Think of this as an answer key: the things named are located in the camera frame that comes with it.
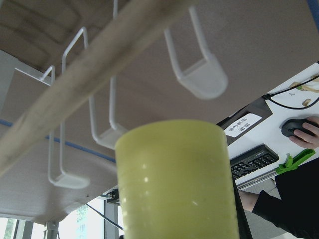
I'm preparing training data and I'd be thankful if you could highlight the green plastic clamp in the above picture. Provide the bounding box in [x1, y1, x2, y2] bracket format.
[275, 149, 316, 175]

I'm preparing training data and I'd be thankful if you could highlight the black box with label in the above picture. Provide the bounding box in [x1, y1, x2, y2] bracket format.
[217, 98, 273, 145]

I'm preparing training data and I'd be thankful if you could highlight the operator right hand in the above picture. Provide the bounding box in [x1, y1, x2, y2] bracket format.
[289, 116, 319, 149]

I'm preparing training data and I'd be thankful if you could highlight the black keyboard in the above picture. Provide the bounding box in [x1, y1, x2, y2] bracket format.
[230, 144, 279, 180]

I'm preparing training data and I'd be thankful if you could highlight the white wire cup rack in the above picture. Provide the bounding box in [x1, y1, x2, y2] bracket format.
[0, 0, 229, 190]

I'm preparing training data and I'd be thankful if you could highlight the seated operator in black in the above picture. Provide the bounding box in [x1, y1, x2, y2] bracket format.
[239, 158, 319, 239]

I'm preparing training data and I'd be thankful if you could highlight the yellow-green plastic cup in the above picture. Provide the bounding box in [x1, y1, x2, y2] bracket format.
[115, 119, 239, 239]

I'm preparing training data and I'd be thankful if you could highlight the black computer mouse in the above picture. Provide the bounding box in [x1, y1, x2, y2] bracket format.
[281, 119, 318, 137]

